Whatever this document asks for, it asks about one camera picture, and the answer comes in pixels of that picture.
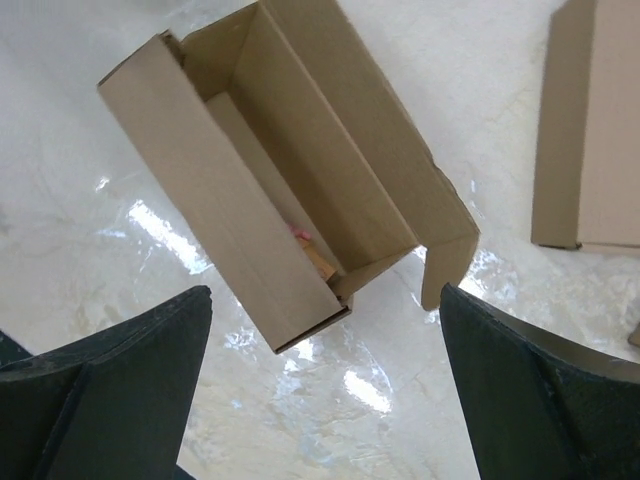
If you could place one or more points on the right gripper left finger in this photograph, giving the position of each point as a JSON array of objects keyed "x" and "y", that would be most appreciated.
[{"x": 112, "y": 405}]

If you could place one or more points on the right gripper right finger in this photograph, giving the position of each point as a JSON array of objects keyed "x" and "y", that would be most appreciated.
[{"x": 537, "y": 405}]

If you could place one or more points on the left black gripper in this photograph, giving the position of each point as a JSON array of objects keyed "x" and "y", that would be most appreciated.
[{"x": 11, "y": 351}]

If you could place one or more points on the pink toy ice cream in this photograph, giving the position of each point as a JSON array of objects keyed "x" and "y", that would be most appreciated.
[{"x": 326, "y": 271}]

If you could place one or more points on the closed brown box middle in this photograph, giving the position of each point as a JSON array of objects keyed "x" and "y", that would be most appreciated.
[{"x": 586, "y": 182}]

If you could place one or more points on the brown cardboard box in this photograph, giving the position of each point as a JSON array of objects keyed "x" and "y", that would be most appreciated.
[{"x": 278, "y": 115}]

